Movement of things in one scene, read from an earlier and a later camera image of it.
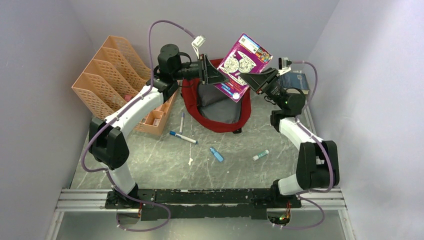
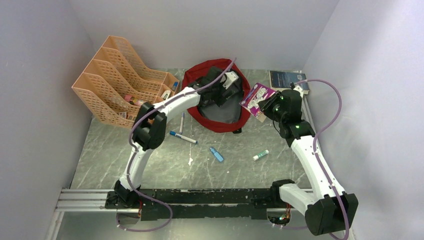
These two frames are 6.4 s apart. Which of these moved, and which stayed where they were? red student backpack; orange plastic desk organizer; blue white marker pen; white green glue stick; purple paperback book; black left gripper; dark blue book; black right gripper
Moved: black left gripper; purple paperback book; black right gripper
Stayed: red student backpack; blue white marker pen; white green glue stick; dark blue book; orange plastic desk organizer
